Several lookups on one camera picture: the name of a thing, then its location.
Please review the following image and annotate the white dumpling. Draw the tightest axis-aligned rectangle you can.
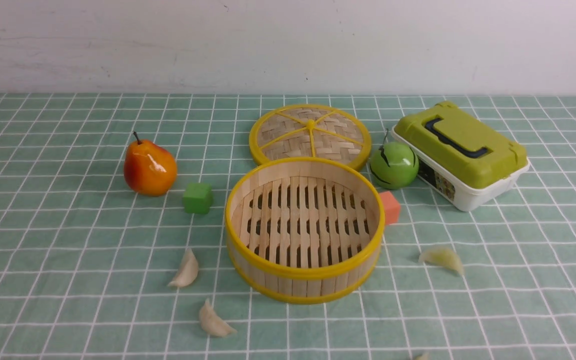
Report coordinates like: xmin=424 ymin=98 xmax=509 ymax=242
xmin=167 ymin=248 xmax=200 ymax=289
xmin=198 ymin=298 xmax=237 ymax=338

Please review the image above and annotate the white dumpling front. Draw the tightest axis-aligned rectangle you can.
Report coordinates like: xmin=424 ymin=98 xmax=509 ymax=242
xmin=198 ymin=298 xmax=237 ymax=338

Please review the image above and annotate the yellowish dumpling bottom edge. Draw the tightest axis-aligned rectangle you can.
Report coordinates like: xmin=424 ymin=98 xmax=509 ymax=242
xmin=413 ymin=351 xmax=430 ymax=360

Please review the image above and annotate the woven bamboo steamer lid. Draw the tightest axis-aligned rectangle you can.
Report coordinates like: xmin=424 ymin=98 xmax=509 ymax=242
xmin=248 ymin=104 xmax=372 ymax=171

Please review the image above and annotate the bamboo steamer tray yellow rim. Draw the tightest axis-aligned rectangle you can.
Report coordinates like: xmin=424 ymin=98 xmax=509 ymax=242
xmin=224 ymin=157 xmax=386 ymax=305

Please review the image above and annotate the green cube block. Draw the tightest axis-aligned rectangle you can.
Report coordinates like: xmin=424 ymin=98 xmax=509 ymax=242
xmin=182 ymin=182 xmax=213 ymax=214

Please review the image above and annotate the green apple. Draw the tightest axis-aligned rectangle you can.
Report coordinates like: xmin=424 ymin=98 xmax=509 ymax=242
xmin=368 ymin=131 xmax=419 ymax=191

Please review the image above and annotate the orange cube block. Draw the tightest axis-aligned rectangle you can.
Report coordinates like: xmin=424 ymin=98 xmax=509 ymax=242
xmin=379 ymin=191 xmax=402 ymax=226

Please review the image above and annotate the red yellow pear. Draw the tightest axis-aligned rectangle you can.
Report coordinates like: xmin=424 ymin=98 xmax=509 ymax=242
xmin=123 ymin=131 xmax=178 ymax=197

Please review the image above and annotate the green lid white plastic box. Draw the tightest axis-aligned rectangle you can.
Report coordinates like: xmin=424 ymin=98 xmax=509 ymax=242
xmin=391 ymin=100 xmax=531 ymax=212

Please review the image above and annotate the green checkered tablecloth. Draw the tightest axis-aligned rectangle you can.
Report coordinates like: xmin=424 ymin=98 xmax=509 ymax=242
xmin=0 ymin=93 xmax=576 ymax=360

